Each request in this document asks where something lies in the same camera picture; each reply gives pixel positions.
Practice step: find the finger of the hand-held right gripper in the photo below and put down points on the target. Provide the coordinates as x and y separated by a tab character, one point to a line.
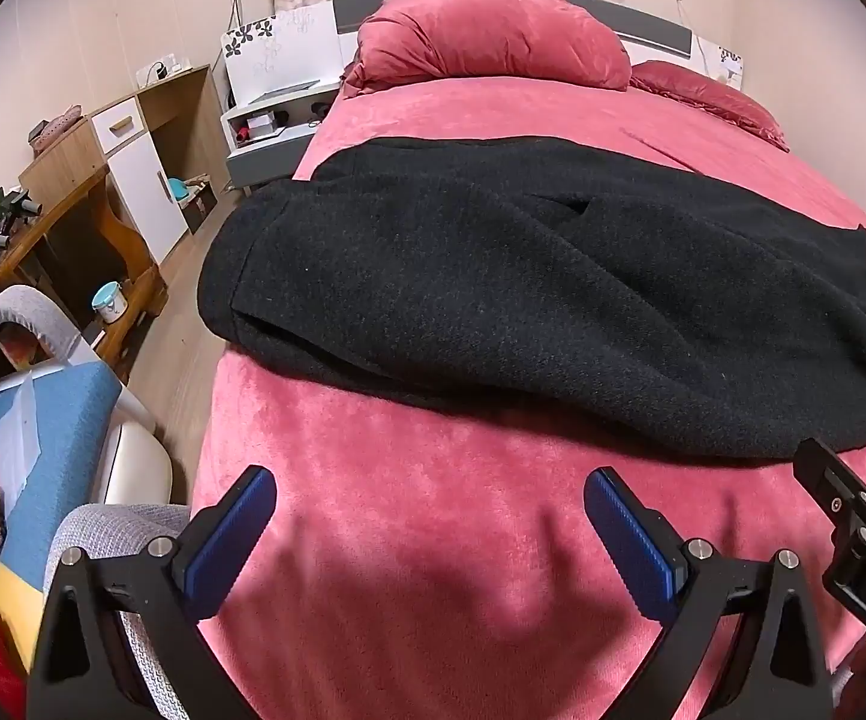
834	484

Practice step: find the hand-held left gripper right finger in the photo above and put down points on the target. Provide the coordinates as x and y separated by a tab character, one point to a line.
628	540

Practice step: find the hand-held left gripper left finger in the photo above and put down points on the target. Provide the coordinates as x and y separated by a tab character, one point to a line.
230	540

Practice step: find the black wool coat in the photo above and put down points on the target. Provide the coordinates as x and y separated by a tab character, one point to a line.
515	277

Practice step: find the white sofa armrest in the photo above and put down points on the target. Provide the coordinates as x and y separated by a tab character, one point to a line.
133	457

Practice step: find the grey knit fabric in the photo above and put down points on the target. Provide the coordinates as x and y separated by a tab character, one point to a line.
103	532

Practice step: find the bed with pink sheet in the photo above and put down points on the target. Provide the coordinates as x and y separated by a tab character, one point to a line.
418	540

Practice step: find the blue sofa cushion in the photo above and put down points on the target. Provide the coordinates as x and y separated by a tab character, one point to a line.
66	420

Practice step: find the white paper sheet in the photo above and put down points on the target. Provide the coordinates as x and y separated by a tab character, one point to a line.
21	427

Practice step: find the teal white pot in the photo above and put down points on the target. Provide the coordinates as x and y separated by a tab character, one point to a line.
109	301

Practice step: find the grey chair armrest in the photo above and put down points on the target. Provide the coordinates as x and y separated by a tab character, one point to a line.
28	311

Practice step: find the blue plastic item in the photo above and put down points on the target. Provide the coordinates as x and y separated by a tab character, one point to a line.
178	187

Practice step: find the white grey nightstand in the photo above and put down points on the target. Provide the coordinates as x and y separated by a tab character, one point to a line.
268	154

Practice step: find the black green device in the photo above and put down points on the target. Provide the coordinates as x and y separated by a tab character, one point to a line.
2	221

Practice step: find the wooden desk with white cabinet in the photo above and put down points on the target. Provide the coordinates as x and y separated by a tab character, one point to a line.
66	180

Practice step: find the red pillow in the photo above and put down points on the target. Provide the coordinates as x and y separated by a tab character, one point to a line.
703	94

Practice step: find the white floral headboard panel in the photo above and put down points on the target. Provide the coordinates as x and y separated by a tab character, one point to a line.
283	45
725	60

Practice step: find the pink dotted pouch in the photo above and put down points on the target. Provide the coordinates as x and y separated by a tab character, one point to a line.
54	127

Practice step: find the white power strip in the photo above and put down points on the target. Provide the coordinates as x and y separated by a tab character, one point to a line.
159	69

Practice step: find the pink folded duvet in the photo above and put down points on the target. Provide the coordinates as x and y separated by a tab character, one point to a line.
478	30

